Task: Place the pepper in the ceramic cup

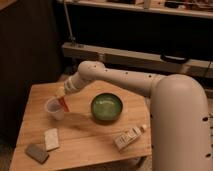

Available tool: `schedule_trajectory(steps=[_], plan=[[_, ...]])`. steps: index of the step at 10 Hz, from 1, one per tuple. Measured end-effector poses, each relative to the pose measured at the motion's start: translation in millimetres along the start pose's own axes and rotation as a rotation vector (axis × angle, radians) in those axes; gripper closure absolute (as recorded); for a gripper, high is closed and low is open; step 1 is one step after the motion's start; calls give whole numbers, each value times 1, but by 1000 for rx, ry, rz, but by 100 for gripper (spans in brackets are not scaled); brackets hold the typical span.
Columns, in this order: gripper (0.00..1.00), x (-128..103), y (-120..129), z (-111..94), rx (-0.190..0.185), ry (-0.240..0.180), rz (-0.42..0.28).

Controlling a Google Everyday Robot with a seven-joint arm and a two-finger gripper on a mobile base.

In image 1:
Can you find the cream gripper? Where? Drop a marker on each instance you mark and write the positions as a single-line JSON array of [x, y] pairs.
[[60, 92]]

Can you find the red pepper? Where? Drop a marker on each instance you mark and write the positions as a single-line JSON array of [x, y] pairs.
[[63, 104]]

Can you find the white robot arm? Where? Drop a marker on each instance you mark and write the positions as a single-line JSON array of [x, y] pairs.
[[180, 126]]

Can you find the green ceramic bowl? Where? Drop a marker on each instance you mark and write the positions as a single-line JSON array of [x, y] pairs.
[[106, 107]]

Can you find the white sponge block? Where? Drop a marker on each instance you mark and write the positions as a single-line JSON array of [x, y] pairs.
[[51, 139]]

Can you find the metal vertical rod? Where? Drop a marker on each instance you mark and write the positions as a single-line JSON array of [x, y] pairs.
[[71, 36]]

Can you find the wooden table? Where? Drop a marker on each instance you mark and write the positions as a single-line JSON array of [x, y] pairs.
[[83, 141]]

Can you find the small carton with cap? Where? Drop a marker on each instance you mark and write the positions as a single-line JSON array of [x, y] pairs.
[[129, 136]]

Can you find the long metal shelf beam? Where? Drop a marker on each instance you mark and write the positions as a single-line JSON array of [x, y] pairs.
[[137, 59]]

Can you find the upper wooden shelf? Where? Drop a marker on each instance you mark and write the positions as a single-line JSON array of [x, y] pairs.
[[129, 7]]

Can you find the black handle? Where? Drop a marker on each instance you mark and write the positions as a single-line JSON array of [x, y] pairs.
[[174, 59]]

